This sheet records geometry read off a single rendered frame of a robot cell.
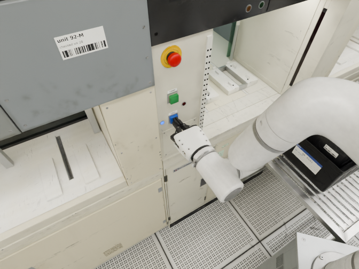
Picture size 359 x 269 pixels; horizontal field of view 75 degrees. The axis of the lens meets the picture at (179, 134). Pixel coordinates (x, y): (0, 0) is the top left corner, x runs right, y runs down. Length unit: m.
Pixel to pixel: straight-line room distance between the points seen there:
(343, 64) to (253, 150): 1.40
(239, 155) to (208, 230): 1.30
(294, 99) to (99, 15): 0.41
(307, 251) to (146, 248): 1.06
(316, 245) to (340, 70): 1.07
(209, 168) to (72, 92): 0.41
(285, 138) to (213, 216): 1.44
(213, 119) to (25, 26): 0.88
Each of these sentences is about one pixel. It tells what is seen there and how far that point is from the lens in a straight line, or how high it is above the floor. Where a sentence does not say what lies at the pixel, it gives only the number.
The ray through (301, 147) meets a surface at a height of 0.88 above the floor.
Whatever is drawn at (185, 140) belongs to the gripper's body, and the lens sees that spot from 0.76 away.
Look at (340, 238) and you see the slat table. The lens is 1.18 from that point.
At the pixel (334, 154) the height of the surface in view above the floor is 0.94.
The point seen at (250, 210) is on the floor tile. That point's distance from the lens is 1.93.
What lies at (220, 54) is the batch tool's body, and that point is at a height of 0.87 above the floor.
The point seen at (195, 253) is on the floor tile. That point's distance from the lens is 1.77.
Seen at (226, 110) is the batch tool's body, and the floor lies 0.87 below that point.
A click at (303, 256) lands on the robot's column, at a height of 0.76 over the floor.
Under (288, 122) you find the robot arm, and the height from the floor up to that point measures 1.42.
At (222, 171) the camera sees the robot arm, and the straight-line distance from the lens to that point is 0.68.
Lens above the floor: 1.72
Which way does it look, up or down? 50 degrees down
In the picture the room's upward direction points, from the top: straight up
